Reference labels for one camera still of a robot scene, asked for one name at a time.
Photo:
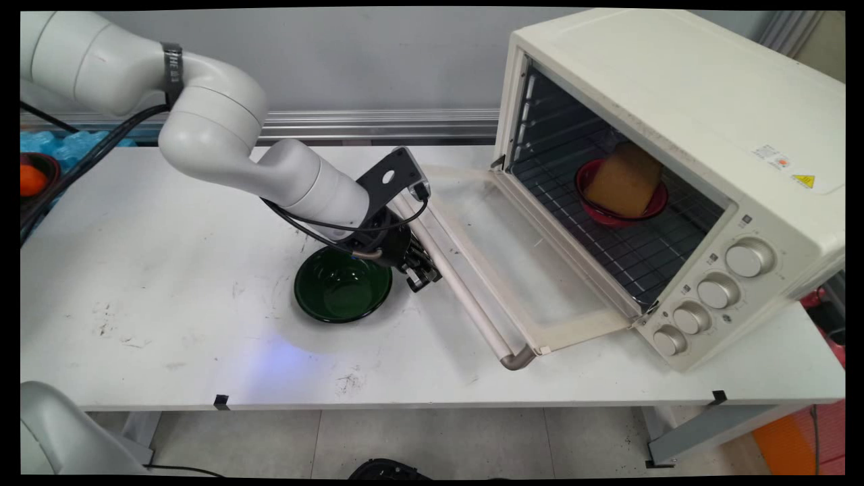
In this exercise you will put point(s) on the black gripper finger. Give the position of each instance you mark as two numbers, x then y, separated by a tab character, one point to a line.
417	279
428	264

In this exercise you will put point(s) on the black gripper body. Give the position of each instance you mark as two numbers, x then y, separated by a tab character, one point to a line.
381	239

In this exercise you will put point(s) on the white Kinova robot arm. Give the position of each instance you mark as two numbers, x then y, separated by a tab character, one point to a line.
216	128

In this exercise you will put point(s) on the green bowl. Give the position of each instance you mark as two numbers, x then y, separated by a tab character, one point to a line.
341	290

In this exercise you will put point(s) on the cream glass oven door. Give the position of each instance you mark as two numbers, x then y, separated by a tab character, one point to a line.
513	270

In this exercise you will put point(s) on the red bowl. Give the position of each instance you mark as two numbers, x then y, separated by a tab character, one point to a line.
611	214

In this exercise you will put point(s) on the black round floor object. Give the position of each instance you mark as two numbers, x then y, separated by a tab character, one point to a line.
388	469

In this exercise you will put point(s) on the black tape piece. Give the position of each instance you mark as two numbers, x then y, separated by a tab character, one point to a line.
221	402
718	397

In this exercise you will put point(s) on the small silver oven knob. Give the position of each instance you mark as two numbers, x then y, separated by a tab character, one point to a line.
668	341

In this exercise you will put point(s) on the cream toaster oven body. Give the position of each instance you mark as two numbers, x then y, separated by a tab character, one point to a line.
675	88

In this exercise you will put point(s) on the grey table leg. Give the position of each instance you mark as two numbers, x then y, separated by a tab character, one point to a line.
138	432
709	432

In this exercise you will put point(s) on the large silver oven knob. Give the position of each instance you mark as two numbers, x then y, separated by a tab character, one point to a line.
748	258

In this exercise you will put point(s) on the blue bubble wrap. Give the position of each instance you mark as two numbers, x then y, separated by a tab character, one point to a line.
67	145

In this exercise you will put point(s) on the dark bowl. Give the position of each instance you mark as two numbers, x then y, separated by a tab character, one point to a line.
50	182

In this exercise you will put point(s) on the orange fruit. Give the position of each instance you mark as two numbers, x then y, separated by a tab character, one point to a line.
30	180

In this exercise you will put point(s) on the white label sticker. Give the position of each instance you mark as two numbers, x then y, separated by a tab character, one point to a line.
771	156

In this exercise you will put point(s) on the grey chair back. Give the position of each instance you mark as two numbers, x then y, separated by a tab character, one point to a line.
61	432

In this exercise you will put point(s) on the yellow warning sticker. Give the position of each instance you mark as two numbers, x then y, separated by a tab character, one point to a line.
804	181

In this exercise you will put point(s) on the orange box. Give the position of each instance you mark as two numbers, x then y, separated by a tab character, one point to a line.
783	445

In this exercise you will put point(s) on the red and black device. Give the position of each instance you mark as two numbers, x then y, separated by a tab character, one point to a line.
827	317

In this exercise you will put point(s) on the grey ribbed column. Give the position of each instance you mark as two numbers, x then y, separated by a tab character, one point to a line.
790	30

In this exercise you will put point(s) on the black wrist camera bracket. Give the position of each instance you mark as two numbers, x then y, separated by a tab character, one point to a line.
391	179

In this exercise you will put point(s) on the aluminium profile rail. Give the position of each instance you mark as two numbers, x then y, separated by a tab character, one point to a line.
378	125

